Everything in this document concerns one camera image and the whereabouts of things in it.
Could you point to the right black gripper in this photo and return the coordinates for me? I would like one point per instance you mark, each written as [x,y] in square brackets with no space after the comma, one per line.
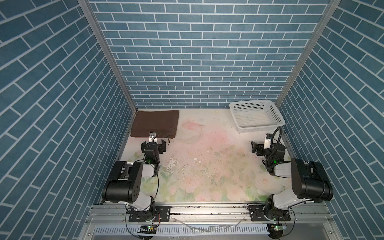
[255,148]

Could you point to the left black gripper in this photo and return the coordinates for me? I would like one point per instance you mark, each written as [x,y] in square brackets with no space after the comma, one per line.
[161,147]

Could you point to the brown trousers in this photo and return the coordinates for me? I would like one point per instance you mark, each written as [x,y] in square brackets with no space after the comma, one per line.
[163,123]

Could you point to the white plastic laundry basket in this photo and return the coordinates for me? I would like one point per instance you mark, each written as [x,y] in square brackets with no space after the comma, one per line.
[256,116]

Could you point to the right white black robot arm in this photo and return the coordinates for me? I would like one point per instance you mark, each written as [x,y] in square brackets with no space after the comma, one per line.
[309,181]

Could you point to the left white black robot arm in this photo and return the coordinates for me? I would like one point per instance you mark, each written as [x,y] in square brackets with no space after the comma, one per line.
[123,184]

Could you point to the right green circuit board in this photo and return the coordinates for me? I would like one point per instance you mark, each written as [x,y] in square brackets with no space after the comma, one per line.
[277,227]

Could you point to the green circuit board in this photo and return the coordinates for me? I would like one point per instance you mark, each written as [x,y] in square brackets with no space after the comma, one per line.
[277,227]
[152,230]

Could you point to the left green circuit board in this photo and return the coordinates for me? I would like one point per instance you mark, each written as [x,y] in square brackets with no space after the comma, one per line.
[152,230]

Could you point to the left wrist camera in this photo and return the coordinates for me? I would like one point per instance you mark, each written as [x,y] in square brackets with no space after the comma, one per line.
[153,137]

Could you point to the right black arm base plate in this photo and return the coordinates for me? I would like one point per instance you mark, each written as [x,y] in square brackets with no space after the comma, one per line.
[259,213]

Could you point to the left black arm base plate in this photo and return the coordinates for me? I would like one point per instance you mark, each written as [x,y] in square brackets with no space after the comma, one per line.
[163,213]

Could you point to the white slotted cable duct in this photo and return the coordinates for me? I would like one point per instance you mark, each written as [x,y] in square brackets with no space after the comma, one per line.
[179,230]

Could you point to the aluminium front rail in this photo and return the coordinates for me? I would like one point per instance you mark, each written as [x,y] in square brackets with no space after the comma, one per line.
[308,221]

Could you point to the right aluminium corner post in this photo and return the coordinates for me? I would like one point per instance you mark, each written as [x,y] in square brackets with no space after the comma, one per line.
[318,30]

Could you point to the aluminium corner post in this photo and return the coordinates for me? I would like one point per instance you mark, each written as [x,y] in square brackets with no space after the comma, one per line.
[93,22]
[318,30]

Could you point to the left aluminium corner post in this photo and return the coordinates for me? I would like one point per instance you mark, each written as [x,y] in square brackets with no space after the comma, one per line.
[93,22]

